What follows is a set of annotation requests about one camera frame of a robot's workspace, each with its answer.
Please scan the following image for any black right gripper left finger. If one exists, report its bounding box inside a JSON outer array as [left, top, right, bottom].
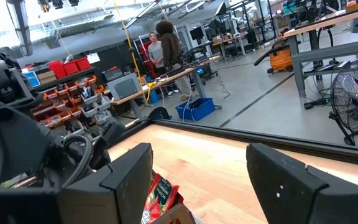
[[57, 142, 154, 224]]

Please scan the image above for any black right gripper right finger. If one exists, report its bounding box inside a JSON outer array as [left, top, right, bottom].
[[246, 142, 358, 224]]

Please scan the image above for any red strawberry tea packet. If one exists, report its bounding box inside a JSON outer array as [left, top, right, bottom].
[[140, 172, 185, 224]]

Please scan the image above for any wooden three-compartment tea box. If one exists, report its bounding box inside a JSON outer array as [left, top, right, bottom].
[[141, 202, 197, 224]]

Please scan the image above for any blue white box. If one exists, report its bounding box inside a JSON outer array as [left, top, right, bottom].
[[22, 70, 42, 89]]

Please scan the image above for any small parts bin rack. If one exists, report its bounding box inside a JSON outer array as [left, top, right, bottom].
[[31, 74, 113, 133]]

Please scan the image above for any cardboard box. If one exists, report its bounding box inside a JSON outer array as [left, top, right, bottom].
[[37, 70, 58, 85]]

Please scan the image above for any red storage bin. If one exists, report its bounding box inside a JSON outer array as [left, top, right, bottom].
[[48, 60, 68, 80], [74, 57, 92, 72], [62, 60, 81, 77]]

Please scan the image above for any black power strip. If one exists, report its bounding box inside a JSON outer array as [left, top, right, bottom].
[[303, 98, 332, 110]]

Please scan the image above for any wooden top grey workbench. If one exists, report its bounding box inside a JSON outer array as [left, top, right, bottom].
[[109, 55, 223, 119], [283, 2, 358, 98]]

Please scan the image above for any grey equipment case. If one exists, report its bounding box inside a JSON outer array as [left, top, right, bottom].
[[106, 72, 143, 101]]

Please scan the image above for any black floor fan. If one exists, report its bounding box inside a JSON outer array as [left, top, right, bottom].
[[328, 58, 358, 147]]

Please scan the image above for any blue plastic bin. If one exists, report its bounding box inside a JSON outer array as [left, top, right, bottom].
[[175, 97, 216, 122]]

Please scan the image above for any orange shop vacuum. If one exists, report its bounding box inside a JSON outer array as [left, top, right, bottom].
[[253, 39, 295, 75]]

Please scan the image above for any person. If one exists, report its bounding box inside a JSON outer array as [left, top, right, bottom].
[[155, 20, 193, 103], [147, 31, 167, 77]]

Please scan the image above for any black monitor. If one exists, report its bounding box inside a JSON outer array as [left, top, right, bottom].
[[190, 26, 205, 41]]

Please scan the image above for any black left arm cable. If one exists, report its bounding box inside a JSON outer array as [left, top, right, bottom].
[[61, 134, 93, 189]]

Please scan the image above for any yellow cable with plug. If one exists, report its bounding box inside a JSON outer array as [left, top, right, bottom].
[[112, 0, 157, 103]]

